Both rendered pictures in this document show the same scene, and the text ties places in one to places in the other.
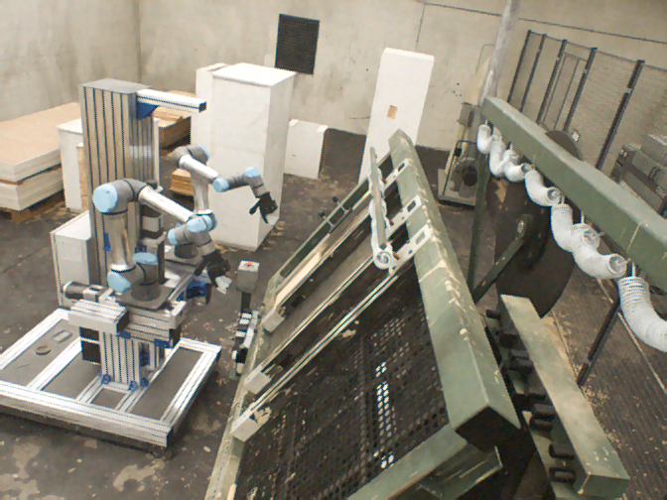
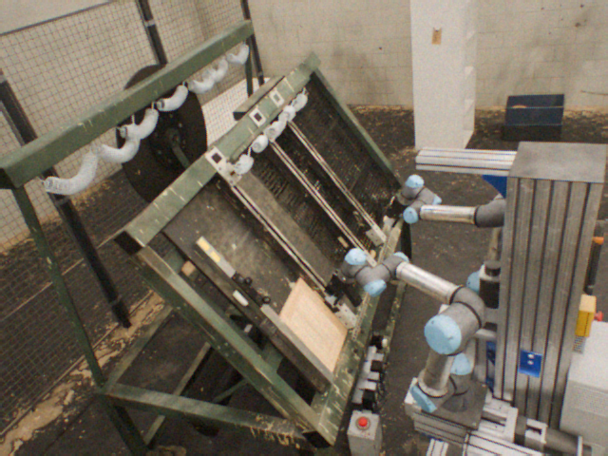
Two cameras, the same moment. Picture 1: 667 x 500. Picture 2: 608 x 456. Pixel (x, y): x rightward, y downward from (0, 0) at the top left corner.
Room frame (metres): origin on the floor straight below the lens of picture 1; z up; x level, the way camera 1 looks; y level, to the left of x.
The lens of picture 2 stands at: (4.03, 1.09, 2.84)
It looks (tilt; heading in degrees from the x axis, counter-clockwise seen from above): 33 degrees down; 209
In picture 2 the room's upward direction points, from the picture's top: 12 degrees counter-clockwise
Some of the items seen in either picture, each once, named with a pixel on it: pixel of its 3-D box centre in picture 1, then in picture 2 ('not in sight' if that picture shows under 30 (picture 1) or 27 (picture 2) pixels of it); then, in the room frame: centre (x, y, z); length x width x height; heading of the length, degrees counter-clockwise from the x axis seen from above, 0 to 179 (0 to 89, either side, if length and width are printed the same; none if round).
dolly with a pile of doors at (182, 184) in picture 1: (197, 183); not in sight; (6.01, 1.89, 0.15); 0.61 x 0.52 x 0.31; 174
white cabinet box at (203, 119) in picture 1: (228, 97); not in sight; (6.94, 1.77, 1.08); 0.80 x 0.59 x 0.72; 174
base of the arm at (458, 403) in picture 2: (186, 245); (454, 389); (2.70, 0.90, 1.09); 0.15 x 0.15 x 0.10
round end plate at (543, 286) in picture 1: (527, 227); (171, 138); (1.97, -0.77, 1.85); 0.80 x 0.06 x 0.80; 2
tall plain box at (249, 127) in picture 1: (249, 158); not in sight; (5.18, 1.06, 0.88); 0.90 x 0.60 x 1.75; 174
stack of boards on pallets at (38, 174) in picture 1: (51, 153); not in sight; (5.78, 3.61, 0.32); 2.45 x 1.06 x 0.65; 174
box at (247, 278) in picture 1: (247, 277); (365, 436); (2.86, 0.54, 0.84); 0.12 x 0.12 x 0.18; 2
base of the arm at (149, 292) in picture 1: (145, 285); not in sight; (2.21, 0.95, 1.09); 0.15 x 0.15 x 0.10
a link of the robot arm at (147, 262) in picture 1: (144, 267); (481, 288); (2.20, 0.95, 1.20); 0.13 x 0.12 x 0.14; 161
